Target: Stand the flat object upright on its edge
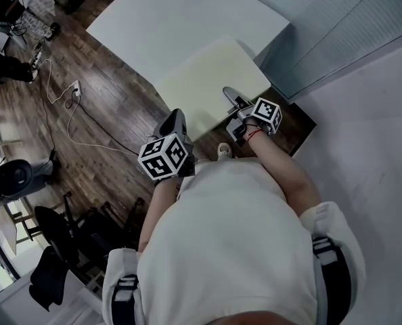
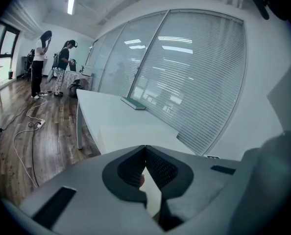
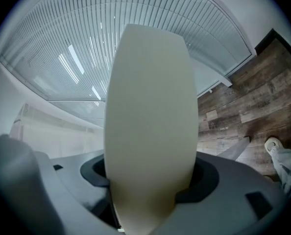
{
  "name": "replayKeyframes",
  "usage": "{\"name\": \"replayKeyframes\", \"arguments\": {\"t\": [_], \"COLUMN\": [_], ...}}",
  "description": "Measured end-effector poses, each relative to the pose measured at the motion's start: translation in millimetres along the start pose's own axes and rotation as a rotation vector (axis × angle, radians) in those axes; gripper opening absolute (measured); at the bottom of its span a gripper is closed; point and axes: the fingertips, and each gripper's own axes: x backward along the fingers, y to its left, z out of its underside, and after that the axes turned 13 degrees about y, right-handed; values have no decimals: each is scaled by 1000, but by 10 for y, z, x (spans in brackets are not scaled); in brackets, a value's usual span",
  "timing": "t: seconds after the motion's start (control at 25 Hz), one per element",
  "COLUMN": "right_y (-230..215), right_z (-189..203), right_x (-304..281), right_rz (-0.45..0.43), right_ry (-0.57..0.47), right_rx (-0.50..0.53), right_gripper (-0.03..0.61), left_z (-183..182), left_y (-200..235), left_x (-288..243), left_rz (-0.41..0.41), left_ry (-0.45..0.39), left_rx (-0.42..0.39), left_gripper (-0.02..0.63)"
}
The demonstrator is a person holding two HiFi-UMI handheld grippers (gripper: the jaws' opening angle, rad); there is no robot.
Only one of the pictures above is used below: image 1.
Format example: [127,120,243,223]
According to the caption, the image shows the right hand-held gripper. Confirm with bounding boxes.
[222,86,284,146]

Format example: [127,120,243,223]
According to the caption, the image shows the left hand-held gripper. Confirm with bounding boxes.
[137,108,196,182]

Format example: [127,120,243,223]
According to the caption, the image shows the cream board object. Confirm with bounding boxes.
[154,34,272,143]

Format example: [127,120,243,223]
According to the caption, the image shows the person's right forearm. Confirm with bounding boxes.
[247,129,322,220]

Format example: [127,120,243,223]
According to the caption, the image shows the person's left forearm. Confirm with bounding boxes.
[137,177,185,254]

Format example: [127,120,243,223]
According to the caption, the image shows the person's beige shoe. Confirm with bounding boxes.
[217,142,233,163]

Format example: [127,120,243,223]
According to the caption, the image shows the white table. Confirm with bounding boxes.
[85,0,292,93]

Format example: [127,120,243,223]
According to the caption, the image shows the person's white shirt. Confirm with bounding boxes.
[102,156,368,325]

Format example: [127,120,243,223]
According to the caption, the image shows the black office chair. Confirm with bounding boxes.
[28,190,146,313]

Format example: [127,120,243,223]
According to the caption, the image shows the round black grey appliance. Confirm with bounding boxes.
[0,158,55,199]

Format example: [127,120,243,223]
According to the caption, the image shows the long white power strip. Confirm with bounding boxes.
[30,49,43,75]

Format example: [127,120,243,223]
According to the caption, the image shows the light wooden desk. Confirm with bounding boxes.
[0,198,36,257]

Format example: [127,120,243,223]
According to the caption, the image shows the small black device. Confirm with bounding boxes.
[44,21,62,41]

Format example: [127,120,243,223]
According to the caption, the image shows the white cable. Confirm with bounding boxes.
[35,58,141,156]

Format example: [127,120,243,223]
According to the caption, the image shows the black cable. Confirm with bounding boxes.
[35,39,83,169]

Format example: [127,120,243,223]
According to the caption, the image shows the black harness strap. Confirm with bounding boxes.
[310,236,353,322]
[110,274,141,325]

